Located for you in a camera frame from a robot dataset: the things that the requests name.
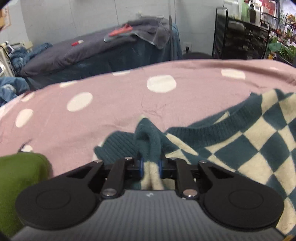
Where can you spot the small red white object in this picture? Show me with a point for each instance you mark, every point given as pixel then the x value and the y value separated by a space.
pixel 78 42

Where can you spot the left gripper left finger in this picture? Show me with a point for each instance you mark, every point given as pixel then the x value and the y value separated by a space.
pixel 117 173

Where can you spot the green folded garment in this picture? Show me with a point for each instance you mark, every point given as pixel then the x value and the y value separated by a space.
pixel 19 171

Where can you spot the blue crumpled clothes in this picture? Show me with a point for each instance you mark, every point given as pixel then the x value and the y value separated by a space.
pixel 12 87

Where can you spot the red item on towel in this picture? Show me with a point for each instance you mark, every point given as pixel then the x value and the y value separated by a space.
pixel 123 30

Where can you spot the dark grey bed mattress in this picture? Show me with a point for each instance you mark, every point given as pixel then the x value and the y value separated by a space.
pixel 63 62

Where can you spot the black metal rack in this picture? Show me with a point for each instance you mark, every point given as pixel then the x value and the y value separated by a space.
pixel 236 39

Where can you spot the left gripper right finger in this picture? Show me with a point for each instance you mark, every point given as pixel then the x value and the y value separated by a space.
pixel 178 170

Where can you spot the grey towel on bed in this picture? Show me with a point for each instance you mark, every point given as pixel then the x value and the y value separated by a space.
pixel 152 29

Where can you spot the teal cream checkered sweater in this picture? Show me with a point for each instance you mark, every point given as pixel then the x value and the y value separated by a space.
pixel 255 138

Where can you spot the pink polka dot blanket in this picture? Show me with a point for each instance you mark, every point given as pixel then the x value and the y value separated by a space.
pixel 65 121

